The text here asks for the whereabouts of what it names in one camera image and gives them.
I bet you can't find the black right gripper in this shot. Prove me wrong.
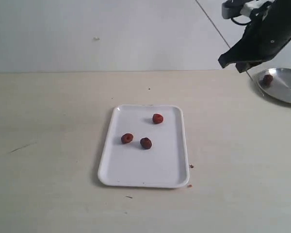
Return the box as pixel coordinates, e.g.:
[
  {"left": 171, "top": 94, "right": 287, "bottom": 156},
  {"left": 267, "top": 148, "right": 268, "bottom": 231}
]
[{"left": 218, "top": 0, "right": 291, "bottom": 73}]

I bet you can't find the thin metal skewer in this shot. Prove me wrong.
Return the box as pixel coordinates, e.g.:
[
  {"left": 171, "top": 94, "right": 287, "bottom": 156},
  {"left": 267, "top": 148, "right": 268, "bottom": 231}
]
[{"left": 246, "top": 71, "right": 264, "bottom": 97}]

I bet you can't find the round metal plate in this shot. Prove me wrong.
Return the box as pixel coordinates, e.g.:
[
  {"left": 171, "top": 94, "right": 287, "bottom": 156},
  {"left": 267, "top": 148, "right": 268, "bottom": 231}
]
[{"left": 254, "top": 68, "right": 291, "bottom": 104}]

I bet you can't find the white rectangular plastic tray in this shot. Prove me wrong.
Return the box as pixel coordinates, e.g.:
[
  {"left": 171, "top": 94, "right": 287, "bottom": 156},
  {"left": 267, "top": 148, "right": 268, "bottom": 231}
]
[{"left": 97, "top": 104, "right": 190, "bottom": 189}]

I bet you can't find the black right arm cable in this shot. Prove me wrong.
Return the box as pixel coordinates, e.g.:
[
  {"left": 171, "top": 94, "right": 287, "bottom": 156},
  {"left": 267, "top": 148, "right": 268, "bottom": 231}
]
[{"left": 230, "top": 16, "right": 254, "bottom": 26}]

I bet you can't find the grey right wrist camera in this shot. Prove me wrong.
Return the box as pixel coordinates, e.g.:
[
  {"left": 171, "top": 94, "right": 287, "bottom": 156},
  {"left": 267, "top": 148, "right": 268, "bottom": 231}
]
[{"left": 221, "top": 0, "right": 270, "bottom": 19}]

